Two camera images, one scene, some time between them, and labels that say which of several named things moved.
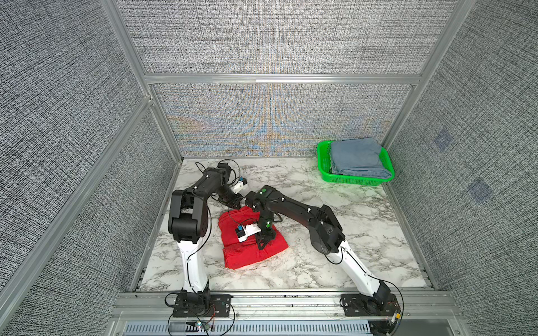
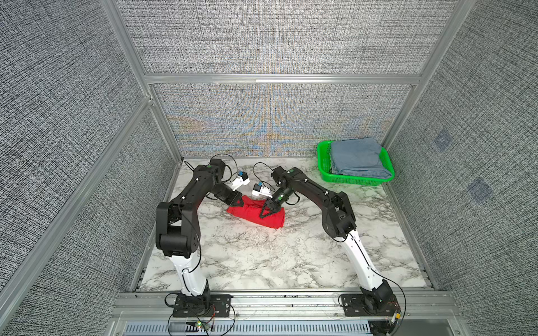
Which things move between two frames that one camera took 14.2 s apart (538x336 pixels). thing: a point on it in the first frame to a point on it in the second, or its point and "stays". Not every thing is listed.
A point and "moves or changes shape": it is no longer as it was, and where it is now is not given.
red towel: (239, 254) moves or changes shape
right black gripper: (264, 236) to (271, 207)
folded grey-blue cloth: (359, 157) stays
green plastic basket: (326, 169) stays
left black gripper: (235, 204) stays
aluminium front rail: (413, 306) stays
